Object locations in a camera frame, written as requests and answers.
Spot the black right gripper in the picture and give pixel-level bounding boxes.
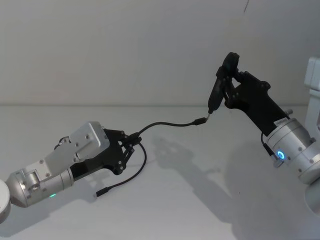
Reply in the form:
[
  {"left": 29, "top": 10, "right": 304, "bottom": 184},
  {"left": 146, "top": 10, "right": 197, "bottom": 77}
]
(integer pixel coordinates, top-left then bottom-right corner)
[{"left": 215, "top": 51, "right": 289, "bottom": 134}]

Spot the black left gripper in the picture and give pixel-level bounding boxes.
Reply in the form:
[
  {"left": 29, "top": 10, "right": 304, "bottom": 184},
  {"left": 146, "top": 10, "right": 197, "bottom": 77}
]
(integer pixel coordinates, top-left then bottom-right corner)
[{"left": 69, "top": 128, "right": 143, "bottom": 181}]

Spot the slim black handheld device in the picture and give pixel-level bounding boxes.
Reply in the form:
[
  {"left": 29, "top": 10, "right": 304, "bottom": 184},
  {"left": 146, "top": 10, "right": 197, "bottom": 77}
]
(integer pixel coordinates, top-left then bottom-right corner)
[{"left": 206, "top": 73, "right": 226, "bottom": 118}]

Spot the black cable with plugs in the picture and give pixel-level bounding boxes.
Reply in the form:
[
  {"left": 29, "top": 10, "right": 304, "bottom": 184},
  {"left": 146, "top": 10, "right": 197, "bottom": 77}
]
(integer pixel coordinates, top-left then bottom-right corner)
[{"left": 94, "top": 115, "right": 212, "bottom": 199}]

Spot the white table cloth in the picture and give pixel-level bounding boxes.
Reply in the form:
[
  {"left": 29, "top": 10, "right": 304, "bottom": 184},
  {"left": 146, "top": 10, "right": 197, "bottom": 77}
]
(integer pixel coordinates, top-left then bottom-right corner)
[{"left": 0, "top": 104, "right": 320, "bottom": 240}]

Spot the white curtain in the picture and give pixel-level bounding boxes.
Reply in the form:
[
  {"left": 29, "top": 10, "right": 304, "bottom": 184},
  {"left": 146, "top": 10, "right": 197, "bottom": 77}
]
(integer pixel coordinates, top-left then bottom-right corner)
[{"left": 0, "top": 0, "right": 320, "bottom": 107}]

